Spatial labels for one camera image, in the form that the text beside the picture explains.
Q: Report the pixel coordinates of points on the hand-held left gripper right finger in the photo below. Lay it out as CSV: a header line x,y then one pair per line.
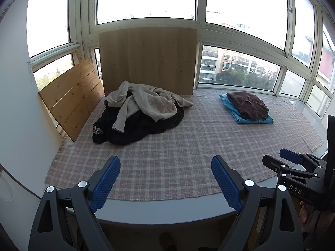
x,y
225,183

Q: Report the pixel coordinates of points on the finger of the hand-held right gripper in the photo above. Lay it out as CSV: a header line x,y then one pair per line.
x,y
274,164
290,155

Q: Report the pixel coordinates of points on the folded brown garment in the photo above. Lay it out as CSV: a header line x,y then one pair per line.
x,y
248,104

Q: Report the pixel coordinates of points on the dark navy garment pile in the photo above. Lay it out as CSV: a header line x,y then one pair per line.
x,y
136,130

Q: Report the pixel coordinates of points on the person's right hand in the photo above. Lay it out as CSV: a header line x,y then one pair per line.
x,y
304,211

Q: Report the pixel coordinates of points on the pink checked blanket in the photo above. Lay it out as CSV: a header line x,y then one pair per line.
x,y
170,149

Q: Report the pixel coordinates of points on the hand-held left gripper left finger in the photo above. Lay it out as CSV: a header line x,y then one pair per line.
x,y
104,185

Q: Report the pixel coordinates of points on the white window frame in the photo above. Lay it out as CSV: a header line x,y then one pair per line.
x,y
83,10

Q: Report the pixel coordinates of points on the pine plank panel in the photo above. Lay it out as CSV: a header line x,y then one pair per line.
x,y
70,96

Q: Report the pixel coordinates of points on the cream knit cardigan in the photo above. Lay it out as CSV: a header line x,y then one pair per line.
x,y
146,102

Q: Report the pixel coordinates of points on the folded blue garment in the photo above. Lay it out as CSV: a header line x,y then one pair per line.
x,y
235,115

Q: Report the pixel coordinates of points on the apartment buildings outside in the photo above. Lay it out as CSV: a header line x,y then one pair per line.
x,y
235,60

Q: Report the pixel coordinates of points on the large light wooden board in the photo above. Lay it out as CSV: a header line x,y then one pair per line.
x,y
146,57

